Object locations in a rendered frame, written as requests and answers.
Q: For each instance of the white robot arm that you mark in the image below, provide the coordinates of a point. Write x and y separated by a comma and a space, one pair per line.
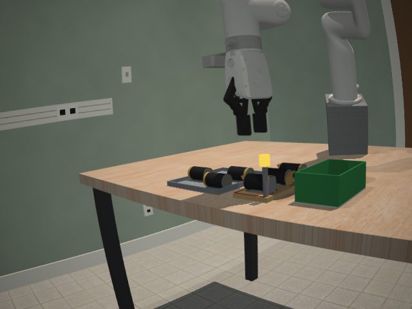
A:
244, 19

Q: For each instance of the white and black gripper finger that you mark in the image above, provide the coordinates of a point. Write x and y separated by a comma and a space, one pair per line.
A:
259, 117
242, 118

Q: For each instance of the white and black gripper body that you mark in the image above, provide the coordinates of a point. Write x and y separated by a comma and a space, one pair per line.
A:
251, 74

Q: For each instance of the tan battery holder board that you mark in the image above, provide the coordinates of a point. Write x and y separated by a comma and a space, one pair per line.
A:
275, 190

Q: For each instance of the black battery with gold end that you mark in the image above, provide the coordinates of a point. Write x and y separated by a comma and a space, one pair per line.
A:
197, 173
253, 181
236, 172
217, 180
291, 166
280, 174

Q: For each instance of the green open-top box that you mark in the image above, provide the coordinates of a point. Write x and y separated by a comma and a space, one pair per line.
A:
330, 183

